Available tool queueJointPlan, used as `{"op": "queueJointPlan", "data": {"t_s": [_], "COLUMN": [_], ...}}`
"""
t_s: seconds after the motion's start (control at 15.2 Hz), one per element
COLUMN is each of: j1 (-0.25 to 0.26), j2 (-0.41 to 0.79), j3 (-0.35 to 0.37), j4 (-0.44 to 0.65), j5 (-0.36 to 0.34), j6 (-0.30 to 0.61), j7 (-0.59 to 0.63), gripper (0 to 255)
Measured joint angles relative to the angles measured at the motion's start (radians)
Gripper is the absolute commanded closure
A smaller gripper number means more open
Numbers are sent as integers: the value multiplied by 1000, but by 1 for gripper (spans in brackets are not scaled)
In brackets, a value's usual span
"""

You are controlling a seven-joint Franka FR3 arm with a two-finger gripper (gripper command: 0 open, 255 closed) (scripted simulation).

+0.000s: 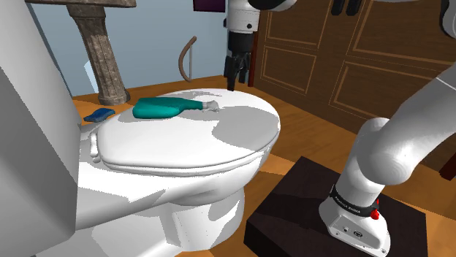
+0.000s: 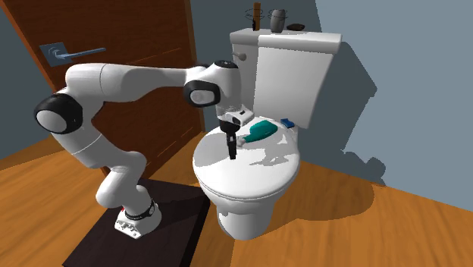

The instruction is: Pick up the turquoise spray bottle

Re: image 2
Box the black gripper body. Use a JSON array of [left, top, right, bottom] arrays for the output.
[[219, 119, 240, 135]]

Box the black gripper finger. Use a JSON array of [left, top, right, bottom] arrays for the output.
[[225, 131, 238, 161]]

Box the white toilet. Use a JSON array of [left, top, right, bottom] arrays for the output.
[[192, 28, 343, 241]]

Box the teal and white hand brush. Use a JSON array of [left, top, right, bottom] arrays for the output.
[[236, 119, 279, 149]]

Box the dark robot stand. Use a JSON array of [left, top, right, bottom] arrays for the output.
[[61, 177, 211, 267]]

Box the grey cylindrical container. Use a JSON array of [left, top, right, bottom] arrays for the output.
[[270, 8, 287, 34]]

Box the brown wooden door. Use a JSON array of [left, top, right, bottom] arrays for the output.
[[0, 0, 206, 180]]

